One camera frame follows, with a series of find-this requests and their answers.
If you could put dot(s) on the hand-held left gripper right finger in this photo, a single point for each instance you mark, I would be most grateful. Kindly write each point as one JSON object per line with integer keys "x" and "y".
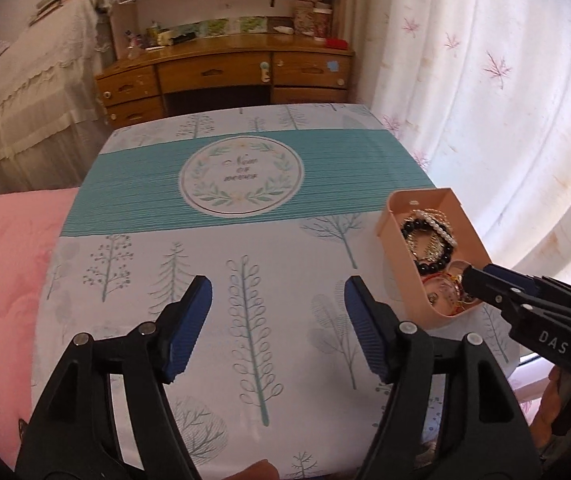
{"x": 365, "y": 330}

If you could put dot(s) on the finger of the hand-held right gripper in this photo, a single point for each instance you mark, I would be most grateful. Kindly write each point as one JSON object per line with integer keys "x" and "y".
{"x": 480, "y": 285}
{"x": 510, "y": 276}

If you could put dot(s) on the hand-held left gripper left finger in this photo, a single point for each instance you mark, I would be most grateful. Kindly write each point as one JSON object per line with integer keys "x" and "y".
{"x": 190, "y": 330}

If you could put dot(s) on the round gold brooch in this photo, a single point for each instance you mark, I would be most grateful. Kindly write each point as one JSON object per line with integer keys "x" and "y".
{"x": 438, "y": 294}

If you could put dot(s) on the pink jewelry box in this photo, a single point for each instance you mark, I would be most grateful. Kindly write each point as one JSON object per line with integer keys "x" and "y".
{"x": 400, "y": 260}

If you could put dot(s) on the person's right hand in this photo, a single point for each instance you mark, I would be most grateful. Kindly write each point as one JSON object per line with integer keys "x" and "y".
{"x": 551, "y": 395}

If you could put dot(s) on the person's left hand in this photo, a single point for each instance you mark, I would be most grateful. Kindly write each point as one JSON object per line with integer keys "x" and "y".
{"x": 250, "y": 471}

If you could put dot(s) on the tree print tablecloth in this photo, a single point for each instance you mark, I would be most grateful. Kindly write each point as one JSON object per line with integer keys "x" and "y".
{"x": 140, "y": 185}

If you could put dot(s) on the white leaf print curtain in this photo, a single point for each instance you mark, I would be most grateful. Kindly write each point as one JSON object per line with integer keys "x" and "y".
{"x": 490, "y": 110}

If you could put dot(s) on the pink blanket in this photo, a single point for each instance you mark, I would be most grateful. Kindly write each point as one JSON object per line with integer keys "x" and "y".
{"x": 5, "y": 285}

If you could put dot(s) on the wooden desk drawer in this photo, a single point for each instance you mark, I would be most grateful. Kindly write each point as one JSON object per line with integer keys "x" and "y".
{"x": 128, "y": 87}
{"x": 215, "y": 74}
{"x": 310, "y": 70}
{"x": 135, "y": 112}
{"x": 310, "y": 96}

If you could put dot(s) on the blue sticker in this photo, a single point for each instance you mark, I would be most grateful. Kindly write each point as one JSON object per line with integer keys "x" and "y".
{"x": 333, "y": 66}

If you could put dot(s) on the mint hanging ornament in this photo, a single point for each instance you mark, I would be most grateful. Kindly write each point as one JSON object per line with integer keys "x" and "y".
{"x": 265, "y": 72}

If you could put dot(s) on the wooden desk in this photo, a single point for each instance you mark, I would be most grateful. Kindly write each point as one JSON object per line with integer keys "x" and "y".
{"x": 215, "y": 57}

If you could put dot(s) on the cream lace cover cloth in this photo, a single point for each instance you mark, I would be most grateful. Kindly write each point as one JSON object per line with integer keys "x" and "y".
{"x": 30, "y": 100}

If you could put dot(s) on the small red box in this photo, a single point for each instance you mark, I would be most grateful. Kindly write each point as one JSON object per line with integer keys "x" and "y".
{"x": 336, "y": 42}

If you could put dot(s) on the small pink bottle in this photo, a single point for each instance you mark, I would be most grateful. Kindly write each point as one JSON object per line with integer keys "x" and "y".
{"x": 133, "y": 47}

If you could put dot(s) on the black case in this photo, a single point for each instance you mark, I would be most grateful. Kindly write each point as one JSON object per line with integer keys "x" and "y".
{"x": 183, "y": 38}

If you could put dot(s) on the yellow green bottle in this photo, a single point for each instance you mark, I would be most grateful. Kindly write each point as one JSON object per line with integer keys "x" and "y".
{"x": 158, "y": 35}

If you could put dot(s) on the row of green plant cards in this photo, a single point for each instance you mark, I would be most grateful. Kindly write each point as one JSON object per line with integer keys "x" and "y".
{"x": 233, "y": 26}

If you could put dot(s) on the small white tube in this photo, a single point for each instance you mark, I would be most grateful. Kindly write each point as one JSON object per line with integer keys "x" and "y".
{"x": 283, "y": 30}

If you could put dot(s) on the floral print canister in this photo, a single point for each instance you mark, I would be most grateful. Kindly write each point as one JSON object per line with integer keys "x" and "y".
{"x": 305, "y": 17}

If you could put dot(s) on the wooden desk hutch shelf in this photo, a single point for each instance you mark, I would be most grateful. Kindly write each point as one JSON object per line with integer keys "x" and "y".
{"x": 225, "y": 7}

